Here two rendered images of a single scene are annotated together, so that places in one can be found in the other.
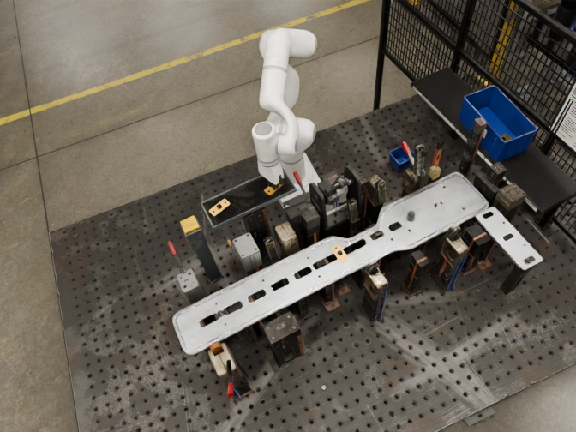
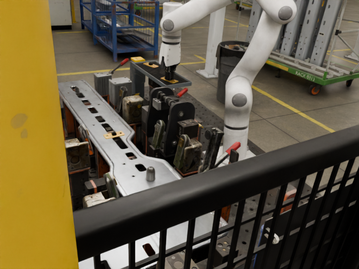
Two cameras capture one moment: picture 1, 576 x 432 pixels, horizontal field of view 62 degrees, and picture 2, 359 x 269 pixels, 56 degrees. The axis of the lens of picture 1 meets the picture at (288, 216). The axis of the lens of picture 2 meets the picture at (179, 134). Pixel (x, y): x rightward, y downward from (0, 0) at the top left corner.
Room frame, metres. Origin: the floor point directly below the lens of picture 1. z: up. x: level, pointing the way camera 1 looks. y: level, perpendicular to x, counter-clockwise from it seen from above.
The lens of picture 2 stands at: (0.88, -1.45, 1.70)
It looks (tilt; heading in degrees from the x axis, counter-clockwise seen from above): 28 degrees down; 76
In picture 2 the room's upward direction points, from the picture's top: 4 degrees clockwise
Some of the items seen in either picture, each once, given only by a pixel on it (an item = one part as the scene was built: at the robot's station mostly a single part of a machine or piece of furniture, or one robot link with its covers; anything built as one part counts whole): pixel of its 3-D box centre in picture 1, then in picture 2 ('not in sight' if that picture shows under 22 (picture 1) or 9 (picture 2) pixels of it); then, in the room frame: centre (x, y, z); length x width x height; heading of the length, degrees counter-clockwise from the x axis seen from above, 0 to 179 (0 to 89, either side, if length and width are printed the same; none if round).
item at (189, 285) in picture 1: (198, 298); (104, 103); (0.87, 0.43, 0.88); 0.11 x 0.10 x 0.36; 19
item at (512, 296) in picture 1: (515, 276); not in sight; (0.75, -0.89, 0.84); 0.11 x 0.06 x 0.29; 19
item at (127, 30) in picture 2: not in sight; (124, 24); (1.24, 4.83, 0.47); 1.20 x 0.80 x 0.95; 107
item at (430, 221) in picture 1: (336, 257); (110, 134); (0.89, -0.17, 1.00); 1.38 x 0.22 x 0.02; 109
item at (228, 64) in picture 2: not in sight; (234, 73); (2.48, 2.47, 0.36); 0.54 x 0.50 x 0.73; 15
